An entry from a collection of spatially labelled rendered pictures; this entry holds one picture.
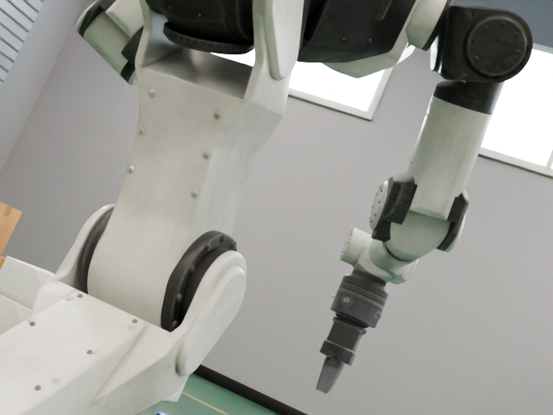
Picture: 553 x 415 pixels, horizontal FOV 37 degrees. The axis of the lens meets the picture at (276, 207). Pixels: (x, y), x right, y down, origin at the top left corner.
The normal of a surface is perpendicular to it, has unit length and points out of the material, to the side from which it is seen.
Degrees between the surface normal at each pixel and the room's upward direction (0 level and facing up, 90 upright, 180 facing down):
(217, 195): 90
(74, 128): 90
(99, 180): 90
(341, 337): 90
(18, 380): 35
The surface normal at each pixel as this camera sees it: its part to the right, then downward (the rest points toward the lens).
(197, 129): -0.39, 0.01
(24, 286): -0.26, -0.26
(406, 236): -0.13, 0.54
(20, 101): 0.87, 0.32
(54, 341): 0.16, -0.90
